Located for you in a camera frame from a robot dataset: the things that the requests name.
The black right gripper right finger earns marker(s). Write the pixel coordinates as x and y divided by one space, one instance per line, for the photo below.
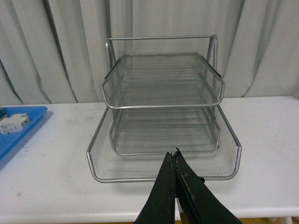
196 203

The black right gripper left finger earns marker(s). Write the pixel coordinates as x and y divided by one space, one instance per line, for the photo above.
160 206

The silver mesh three-tier rack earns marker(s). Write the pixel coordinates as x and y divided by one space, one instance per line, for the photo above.
158 103

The blue plastic tray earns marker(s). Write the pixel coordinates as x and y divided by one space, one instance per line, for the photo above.
10 140

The white curtain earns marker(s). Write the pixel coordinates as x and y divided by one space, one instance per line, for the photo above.
53 51

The green knife switch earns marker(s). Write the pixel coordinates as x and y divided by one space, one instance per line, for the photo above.
2 113

